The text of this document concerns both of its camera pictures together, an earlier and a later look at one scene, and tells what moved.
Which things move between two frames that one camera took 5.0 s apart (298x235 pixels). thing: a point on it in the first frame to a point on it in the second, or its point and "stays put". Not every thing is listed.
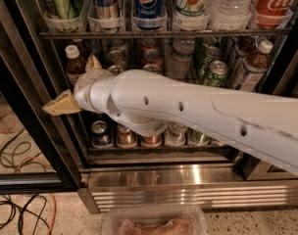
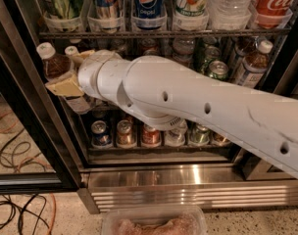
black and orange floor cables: (20, 214) stays put
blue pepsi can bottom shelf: (100, 135) stays put
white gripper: (84, 88) to (87, 71)
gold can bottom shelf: (124, 136) stays put
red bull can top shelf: (106, 0) stays put
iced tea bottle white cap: (72, 51) to (45, 50)
